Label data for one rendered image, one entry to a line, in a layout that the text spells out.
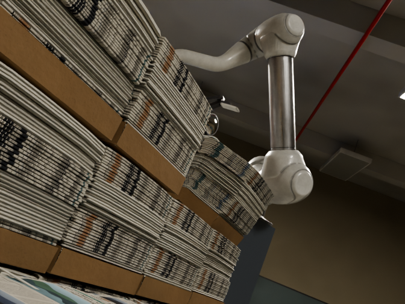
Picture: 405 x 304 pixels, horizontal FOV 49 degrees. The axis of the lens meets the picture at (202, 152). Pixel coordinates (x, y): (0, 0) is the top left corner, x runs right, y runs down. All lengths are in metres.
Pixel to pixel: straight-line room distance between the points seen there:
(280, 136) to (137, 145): 1.02
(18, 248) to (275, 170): 1.21
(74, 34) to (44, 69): 0.07
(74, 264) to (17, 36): 0.38
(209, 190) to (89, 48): 0.77
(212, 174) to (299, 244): 9.52
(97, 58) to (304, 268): 10.27
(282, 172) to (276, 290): 9.06
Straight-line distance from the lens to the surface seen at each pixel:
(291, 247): 10.80
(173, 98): 0.89
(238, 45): 1.94
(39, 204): 0.69
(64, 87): 0.66
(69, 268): 0.78
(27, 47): 0.61
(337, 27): 5.49
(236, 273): 1.83
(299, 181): 1.70
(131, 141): 0.80
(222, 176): 1.35
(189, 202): 1.36
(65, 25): 0.66
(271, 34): 1.83
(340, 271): 11.05
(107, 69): 0.73
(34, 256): 0.71
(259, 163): 1.91
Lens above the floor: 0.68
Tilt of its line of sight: 15 degrees up
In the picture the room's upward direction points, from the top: 23 degrees clockwise
